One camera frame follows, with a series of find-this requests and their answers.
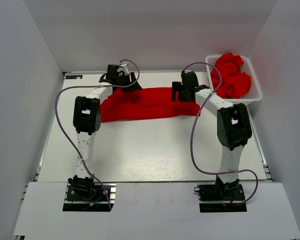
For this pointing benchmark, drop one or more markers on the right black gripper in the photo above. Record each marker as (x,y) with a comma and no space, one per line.
(177,86)

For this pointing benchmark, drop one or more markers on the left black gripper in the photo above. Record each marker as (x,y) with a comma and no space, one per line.
(135,87)

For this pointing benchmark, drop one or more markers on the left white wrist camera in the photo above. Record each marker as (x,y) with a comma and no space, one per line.
(123,68)

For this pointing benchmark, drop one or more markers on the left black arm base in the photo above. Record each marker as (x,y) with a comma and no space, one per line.
(85,195)

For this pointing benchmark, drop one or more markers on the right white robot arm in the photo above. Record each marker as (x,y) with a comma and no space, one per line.
(233,128)

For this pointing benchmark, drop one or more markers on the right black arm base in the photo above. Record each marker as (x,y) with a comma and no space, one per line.
(213,200)

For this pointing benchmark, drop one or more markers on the red t shirts pile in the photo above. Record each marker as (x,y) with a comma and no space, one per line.
(235,83)

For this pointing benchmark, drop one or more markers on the white plastic basket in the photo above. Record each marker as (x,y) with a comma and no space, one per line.
(215,80)

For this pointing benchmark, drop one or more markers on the red t shirt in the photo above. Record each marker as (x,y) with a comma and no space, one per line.
(144,104)

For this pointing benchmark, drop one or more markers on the blue table label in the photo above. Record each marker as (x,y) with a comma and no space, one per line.
(73,77)

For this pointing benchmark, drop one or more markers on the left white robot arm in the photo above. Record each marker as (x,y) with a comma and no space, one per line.
(87,116)

